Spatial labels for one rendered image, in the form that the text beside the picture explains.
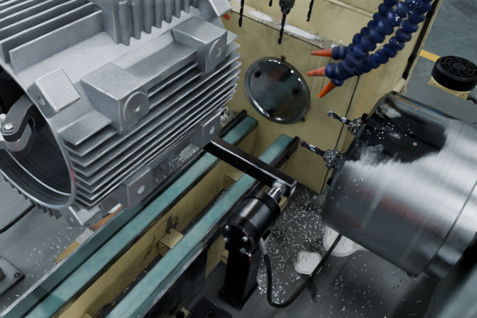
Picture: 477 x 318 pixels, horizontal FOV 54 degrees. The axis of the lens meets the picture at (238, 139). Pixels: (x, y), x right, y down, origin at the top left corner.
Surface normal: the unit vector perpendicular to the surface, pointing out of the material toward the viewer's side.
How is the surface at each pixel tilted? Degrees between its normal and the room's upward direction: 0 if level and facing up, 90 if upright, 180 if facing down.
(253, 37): 90
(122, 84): 1
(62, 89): 44
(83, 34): 87
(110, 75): 1
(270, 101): 90
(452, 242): 69
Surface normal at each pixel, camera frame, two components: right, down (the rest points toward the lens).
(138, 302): 0.09, -0.72
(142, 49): 0.65, -0.18
